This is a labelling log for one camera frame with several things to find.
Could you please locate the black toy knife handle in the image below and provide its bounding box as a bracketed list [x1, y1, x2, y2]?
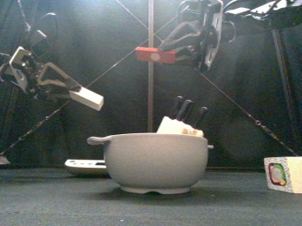
[169, 95, 186, 120]
[194, 106, 210, 130]
[177, 99, 195, 123]

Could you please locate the sushi roll toy block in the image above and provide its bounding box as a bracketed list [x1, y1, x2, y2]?
[263, 156, 302, 194]

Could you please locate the grey toy cooking pot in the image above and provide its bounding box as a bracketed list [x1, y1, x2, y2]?
[86, 132, 215, 195]

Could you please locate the white rectangular toy block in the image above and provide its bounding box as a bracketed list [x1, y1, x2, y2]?
[67, 86, 106, 112]

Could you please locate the vertical metal frame pole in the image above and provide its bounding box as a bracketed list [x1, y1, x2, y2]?
[146, 0, 157, 133]

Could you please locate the red toy block white dot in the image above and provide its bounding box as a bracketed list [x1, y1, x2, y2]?
[135, 46, 178, 65]

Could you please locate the small white frame foot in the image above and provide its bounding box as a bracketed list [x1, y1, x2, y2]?
[0, 154, 12, 166]

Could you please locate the thin diagonal brace wire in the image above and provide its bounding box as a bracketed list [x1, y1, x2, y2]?
[114, 0, 300, 157]
[0, 16, 179, 156]

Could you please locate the white toy knife block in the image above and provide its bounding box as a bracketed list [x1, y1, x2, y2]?
[157, 116, 206, 139]

